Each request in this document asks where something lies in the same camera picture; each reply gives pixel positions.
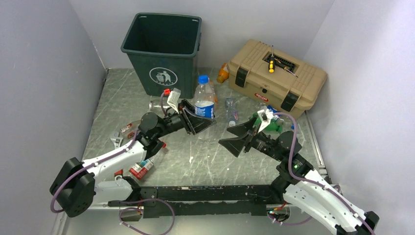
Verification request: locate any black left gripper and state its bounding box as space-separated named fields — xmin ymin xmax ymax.
xmin=155 ymin=99 xmax=216 ymax=139

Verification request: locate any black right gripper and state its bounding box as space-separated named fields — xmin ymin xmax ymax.
xmin=218 ymin=115 xmax=284 ymax=161

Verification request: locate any pepsi bottle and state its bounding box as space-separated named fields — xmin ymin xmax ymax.
xmin=194 ymin=75 xmax=215 ymax=119

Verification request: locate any clear bottle red cap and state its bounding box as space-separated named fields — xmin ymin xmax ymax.
xmin=127 ymin=156 xmax=164 ymax=182

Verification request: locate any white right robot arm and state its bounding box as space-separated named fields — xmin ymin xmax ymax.
xmin=219 ymin=118 xmax=379 ymax=235

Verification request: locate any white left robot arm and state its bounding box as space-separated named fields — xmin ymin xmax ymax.
xmin=49 ymin=99 xmax=216 ymax=217

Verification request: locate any clear bottle near bin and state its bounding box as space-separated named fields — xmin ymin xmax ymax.
xmin=149 ymin=100 xmax=170 ymax=112

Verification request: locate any dark green trash bin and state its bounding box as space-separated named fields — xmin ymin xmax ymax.
xmin=120 ymin=13 xmax=202 ymax=98

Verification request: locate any tall orange drink bottle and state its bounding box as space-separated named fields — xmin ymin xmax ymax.
xmin=209 ymin=80 xmax=218 ymax=109

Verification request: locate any green plastic bottle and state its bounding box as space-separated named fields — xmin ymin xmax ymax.
xmin=254 ymin=117 xmax=283 ymax=133

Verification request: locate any blue label bottle by toolbox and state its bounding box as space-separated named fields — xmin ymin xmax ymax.
xmin=267 ymin=105 xmax=280 ymax=118

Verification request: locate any orange bottle behind toolbox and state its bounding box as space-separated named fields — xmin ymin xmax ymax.
xmin=216 ymin=63 xmax=229 ymax=83

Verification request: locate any small red cap bottle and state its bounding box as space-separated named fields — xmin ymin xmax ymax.
xmin=119 ymin=120 xmax=141 ymax=140

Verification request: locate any tan plastic toolbox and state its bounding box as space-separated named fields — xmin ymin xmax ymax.
xmin=228 ymin=39 xmax=328 ymax=119

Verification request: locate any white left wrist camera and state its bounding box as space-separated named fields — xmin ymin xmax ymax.
xmin=164 ymin=88 xmax=181 ymax=113

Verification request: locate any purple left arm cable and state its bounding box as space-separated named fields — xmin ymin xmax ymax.
xmin=50 ymin=91 xmax=172 ymax=215

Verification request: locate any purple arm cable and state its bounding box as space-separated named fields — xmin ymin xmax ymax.
xmin=50 ymin=91 xmax=172 ymax=215
xmin=274 ymin=112 xmax=377 ymax=235

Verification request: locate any yellow handled screwdriver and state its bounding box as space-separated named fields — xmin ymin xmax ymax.
xmin=268 ymin=46 xmax=275 ymax=73

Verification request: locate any red handled adjustable wrench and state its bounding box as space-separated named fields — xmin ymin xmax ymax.
xmin=110 ymin=131 xmax=123 ymax=149

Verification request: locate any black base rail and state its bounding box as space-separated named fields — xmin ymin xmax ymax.
xmin=108 ymin=185 xmax=284 ymax=218

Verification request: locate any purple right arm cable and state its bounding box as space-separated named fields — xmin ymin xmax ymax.
xmin=274 ymin=112 xmax=377 ymax=235

